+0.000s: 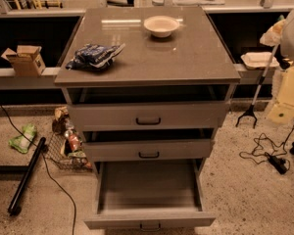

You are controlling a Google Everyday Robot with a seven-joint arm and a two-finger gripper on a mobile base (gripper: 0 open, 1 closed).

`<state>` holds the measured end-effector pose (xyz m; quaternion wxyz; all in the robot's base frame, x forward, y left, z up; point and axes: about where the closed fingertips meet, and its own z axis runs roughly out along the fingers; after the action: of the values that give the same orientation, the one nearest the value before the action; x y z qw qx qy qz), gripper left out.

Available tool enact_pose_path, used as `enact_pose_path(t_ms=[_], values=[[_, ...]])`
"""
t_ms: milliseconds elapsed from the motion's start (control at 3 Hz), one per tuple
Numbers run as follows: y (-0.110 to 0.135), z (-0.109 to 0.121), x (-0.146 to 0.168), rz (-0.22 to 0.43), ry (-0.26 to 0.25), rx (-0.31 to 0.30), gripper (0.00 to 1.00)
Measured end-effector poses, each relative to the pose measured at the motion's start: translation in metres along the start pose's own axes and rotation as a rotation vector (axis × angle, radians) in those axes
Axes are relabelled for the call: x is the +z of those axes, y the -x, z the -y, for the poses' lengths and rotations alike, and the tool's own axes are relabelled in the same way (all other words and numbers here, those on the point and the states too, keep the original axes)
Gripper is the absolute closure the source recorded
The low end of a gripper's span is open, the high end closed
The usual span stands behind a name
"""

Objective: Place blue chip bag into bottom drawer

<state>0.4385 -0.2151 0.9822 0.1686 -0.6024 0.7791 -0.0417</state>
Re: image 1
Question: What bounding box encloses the grey top drawer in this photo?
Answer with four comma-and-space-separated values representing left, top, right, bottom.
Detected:
68, 84, 231, 131

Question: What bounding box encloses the grey middle drawer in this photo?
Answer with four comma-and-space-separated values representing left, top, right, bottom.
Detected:
84, 128, 215, 162

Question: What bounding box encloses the grey drawer cabinet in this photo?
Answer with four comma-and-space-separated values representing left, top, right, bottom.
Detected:
54, 6, 242, 235

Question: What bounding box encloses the black floor cable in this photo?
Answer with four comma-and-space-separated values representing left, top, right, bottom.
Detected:
0, 85, 77, 235

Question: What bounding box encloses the blue chip bag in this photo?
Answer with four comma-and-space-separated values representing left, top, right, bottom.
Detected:
66, 44, 125, 71

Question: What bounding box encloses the wire basket with snacks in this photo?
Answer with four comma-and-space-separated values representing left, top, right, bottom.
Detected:
47, 106, 92, 170

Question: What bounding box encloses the grey drawer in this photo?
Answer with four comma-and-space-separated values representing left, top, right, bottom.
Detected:
85, 160, 216, 232
84, 128, 215, 162
68, 84, 231, 131

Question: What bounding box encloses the black power adapter with cable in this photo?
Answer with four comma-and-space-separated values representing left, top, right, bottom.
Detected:
238, 108, 294, 175

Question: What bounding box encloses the cardboard box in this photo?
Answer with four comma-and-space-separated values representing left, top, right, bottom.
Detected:
1, 45, 46, 77

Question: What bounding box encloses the black metal stand leg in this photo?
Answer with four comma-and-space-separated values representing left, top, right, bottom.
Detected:
8, 137, 46, 216

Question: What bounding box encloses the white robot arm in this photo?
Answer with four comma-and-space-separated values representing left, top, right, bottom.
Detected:
260, 8, 294, 124

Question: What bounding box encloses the white bowl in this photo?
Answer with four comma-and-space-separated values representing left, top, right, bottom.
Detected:
144, 16, 179, 38

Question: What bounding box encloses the white takeout container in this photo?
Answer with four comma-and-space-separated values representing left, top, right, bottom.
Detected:
241, 52, 271, 70

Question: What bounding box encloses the green snack bag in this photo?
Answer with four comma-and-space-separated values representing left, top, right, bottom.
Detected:
9, 123, 37, 154

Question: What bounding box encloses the grey bottom drawer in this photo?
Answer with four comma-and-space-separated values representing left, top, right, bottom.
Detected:
85, 160, 216, 232

